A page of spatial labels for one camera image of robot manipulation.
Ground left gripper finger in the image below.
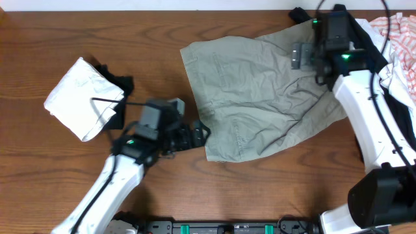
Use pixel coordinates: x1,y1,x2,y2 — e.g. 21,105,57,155
193,120,211,135
192,128,208,148

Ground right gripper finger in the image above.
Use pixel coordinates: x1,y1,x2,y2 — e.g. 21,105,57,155
291,43,301,70
300,43,313,71

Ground khaki green shorts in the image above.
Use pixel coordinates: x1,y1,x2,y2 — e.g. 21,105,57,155
181,21,346,163

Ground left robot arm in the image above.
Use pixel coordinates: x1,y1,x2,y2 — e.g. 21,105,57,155
52,120,211,233

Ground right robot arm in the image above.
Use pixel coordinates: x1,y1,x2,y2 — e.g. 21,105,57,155
292,12,415,233

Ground folded black cloth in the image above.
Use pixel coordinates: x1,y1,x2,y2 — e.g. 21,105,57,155
94,64,135,130

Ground orange striped shirt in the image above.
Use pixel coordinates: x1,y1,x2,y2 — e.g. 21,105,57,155
370,12,416,105

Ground black long garment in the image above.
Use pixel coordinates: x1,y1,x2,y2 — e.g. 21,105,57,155
289,7,415,150

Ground folded white cloth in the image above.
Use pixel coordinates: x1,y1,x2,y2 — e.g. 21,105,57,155
44,57,124,142

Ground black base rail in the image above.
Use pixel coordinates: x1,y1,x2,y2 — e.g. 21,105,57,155
103,211,326,234

